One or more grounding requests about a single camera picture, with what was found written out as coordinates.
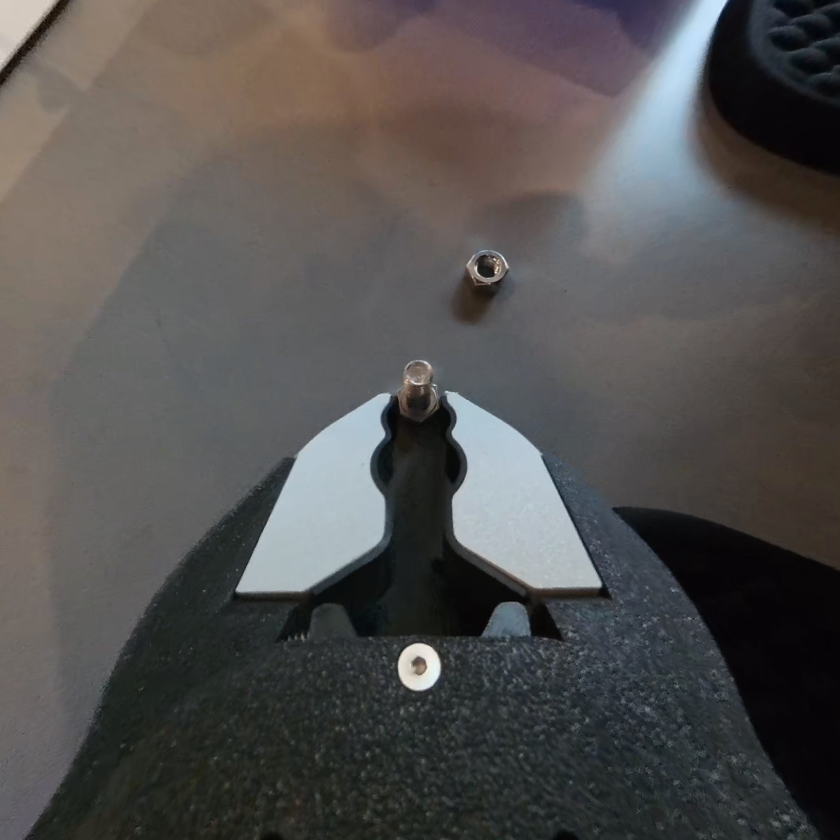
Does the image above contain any steel hex nut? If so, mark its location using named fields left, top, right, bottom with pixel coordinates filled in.
left=465, top=247, right=512, bottom=290

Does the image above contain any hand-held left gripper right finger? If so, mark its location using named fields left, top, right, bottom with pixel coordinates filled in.
left=433, top=391, right=604, bottom=599

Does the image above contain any steel hex bolt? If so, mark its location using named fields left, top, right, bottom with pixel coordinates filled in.
left=396, top=358, right=439, bottom=424

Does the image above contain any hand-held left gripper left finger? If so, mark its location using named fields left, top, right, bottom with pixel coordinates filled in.
left=234, top=392, right=403, bottom=601

